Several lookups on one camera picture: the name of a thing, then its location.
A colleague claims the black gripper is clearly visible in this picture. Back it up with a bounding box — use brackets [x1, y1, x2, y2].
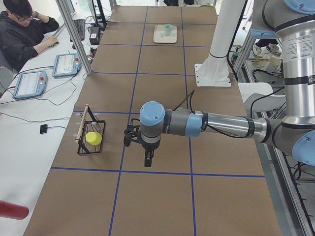
[142, 141, 160, 167]

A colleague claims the light green plastic cup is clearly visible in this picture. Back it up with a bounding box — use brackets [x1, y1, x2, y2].
[164, 24, 173, 36]

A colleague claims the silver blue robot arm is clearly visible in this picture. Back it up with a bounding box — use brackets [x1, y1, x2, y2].
[138, 0, 315, 167]

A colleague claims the yellow plastic cup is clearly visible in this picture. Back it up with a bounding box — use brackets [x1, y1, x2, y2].
[85, 132, 102, 146]

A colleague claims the cream rabbit tray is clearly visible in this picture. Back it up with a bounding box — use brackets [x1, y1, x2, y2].
[153, 25, 177, 44]

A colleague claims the small black puck device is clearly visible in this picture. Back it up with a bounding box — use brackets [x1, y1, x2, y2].
[39, 124, 48, 134]

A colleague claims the far blue teach pendant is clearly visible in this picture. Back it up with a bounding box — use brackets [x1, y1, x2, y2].
[52, 53, 82, 78]

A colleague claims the blue teach pendant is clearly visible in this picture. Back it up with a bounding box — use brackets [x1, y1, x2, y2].
[52, 53, 82, 78]
[12, 70, 47, 100]

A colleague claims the white plastic chair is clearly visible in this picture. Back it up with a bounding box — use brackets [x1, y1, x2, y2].
[238, 82, 285, 112]

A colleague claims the black power adapter box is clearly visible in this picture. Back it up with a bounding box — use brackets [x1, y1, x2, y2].
[89, 27, 100, 45]

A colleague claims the black monitor stand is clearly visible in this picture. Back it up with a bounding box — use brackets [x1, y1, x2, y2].
[94, 0, 107, 31]

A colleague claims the near blue teach pendant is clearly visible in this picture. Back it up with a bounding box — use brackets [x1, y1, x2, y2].
[12, 70, 47, 100]

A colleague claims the black keyboard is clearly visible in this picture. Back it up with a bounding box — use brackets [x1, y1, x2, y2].
[73, 19, 85, 41]

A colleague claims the red cylindrical bottle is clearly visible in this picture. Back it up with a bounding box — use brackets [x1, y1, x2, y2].
[0, 200, 29, 220]

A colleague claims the person in black hoodie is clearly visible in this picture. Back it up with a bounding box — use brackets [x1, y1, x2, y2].
[0, 0, 60, 72]

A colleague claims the black wire cup rack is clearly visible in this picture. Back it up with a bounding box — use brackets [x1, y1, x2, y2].
[75, 104, 106, 155]

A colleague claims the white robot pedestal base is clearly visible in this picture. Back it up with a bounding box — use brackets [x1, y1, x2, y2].
[194, 0, 247, 87]

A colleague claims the aluminium frame post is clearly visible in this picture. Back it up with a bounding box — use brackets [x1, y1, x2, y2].
[56, 0, 92, 75]

